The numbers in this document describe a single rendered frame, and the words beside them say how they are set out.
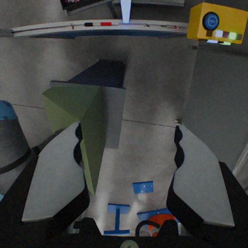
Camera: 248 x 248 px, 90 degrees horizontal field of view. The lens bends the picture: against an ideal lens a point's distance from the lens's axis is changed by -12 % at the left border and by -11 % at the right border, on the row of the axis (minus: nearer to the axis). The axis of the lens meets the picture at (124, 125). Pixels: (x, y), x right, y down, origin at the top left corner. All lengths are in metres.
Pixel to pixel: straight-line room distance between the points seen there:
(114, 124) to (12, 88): 1.67
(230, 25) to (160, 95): 1.23
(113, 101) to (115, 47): 1.02
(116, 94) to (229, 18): 0.45
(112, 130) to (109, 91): 0.18
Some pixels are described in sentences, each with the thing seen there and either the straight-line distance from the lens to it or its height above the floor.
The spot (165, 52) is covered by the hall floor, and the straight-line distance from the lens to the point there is 1.59.
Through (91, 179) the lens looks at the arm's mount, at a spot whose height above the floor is 1.28.
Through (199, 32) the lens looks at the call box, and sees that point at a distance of 0.51.
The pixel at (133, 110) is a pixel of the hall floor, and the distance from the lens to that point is 1.70.
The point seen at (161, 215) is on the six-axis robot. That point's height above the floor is 0.09.
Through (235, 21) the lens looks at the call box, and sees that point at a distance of 0.58.
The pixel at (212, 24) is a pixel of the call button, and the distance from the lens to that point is 0.52.
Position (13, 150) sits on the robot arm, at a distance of 0.36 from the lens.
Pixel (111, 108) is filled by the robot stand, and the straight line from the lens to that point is 0.59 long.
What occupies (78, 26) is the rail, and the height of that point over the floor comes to 0.85.
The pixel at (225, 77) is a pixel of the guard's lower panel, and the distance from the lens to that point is 1.19.
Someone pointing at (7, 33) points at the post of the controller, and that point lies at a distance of 0.84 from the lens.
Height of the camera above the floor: 1.54
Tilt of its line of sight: 59 degrees down
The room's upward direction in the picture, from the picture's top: 179 degrees counter-clockwise
